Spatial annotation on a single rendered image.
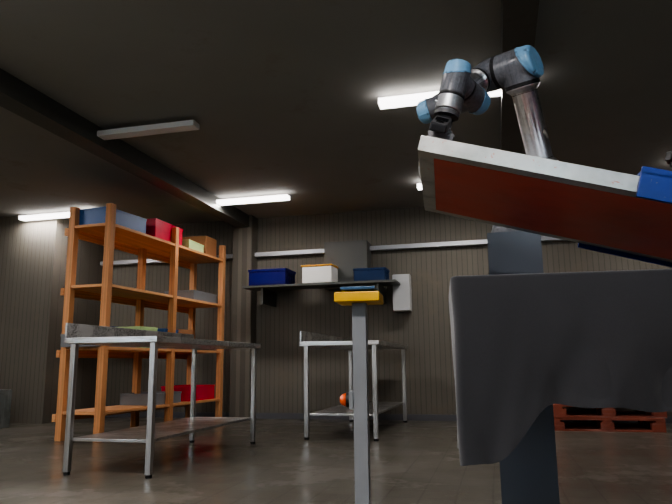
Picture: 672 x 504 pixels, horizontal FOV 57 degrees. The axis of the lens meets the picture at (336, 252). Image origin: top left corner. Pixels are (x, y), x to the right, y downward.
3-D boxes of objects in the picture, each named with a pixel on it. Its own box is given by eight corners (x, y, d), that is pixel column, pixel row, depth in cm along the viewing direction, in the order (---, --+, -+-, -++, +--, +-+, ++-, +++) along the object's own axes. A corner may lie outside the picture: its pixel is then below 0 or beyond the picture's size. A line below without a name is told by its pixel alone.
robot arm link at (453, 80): (479, 69, 180) (464, 54, 174) (470, 104, 178) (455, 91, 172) (456, 72, 185) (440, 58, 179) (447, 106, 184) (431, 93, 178)
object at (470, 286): (468, 465, 137) (459, 275, 144) (467, 463, 140) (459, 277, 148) (694, 469, 129) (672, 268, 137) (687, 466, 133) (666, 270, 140)
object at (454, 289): (458, 469, 137) (449, 275, 144) (454, 443, 180) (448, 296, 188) (472, 469, 136) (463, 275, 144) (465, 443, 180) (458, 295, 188)
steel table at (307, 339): (410, 422, 813) (407, 337, 832) (380, 441, 609) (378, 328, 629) (348, 421, 833) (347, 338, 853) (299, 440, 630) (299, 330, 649)
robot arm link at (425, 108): (470, 63, 228) (409, 99, 193) (498, 53, 221) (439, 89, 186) (480, 93, 231) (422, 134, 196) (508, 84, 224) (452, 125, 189)
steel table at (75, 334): (259, 443, 607) (261, 333, 626) (151, 479, 417) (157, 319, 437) (189, 441, 625) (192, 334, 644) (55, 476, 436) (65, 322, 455)
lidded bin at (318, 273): (339, 285, 869) (339, 267, 874) (332, 282, 833) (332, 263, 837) (308, 286, 880) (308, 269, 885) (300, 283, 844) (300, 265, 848)
